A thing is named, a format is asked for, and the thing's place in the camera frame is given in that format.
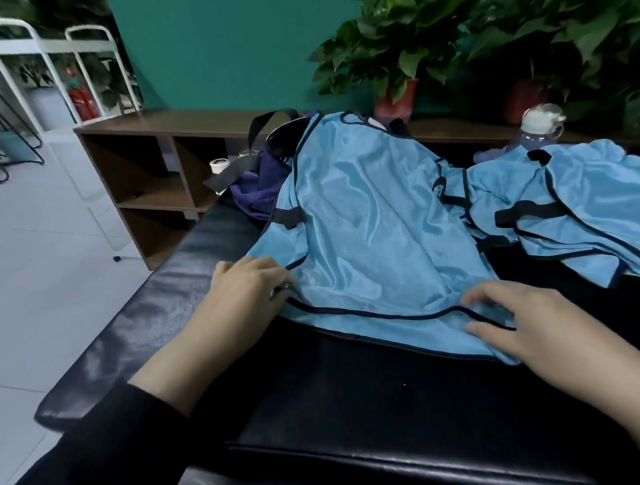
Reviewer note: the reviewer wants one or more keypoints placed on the person's left forearm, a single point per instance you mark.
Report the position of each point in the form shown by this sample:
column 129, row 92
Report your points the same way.
column 120, row 420

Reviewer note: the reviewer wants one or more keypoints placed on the white wheeled cart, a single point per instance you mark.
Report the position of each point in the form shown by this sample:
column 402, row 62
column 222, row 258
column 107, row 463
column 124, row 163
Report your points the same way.
column 40, row 45

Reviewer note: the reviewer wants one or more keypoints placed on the small white-lidded jar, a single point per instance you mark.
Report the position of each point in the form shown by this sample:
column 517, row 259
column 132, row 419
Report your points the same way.
column 218, row 165

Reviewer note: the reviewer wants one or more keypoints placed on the person's right forearm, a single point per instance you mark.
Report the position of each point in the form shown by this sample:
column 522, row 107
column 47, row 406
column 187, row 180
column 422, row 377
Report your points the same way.
column 628, row 400

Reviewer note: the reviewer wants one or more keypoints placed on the navy blue bag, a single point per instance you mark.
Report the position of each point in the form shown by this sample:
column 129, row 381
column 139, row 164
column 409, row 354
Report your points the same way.
column 260, row 185

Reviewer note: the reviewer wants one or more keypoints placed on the light blue vest black trim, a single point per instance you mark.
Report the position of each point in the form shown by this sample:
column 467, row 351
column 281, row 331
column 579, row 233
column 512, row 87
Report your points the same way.
column 590, row 200
column 380, row 230

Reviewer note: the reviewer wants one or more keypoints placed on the white metal rack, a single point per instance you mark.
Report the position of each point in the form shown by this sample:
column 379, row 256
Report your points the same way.
column 60, row 10

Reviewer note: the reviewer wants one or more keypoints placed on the red bottle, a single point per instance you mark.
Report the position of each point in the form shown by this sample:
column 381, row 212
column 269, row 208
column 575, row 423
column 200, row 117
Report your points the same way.
column 82, row 102

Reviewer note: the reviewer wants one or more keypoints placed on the green plant in red pot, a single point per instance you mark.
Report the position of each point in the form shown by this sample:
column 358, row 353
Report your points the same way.
column 400, row 45
column 570, row 45

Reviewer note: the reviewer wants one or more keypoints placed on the person's right hand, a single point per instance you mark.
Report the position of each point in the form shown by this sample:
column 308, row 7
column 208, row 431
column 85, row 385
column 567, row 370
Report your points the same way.
column 550, row 340

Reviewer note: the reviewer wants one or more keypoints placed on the black leather bench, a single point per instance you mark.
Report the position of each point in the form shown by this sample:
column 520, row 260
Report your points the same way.
column 380, row 420

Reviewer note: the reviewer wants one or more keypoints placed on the clear bottle silver cap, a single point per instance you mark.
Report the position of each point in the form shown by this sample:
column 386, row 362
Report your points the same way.
column 542, row 122

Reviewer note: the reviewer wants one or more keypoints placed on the wooden shelf cabinet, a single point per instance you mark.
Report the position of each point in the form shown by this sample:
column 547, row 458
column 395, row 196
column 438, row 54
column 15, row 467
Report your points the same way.
column 140, row 165

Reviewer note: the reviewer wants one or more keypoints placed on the teal bucket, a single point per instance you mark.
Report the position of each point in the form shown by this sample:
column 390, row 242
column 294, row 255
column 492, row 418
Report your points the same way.
column 15, row 148

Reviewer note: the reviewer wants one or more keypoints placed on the person's left hand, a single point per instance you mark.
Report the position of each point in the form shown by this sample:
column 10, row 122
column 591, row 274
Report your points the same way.
column 235, row 310

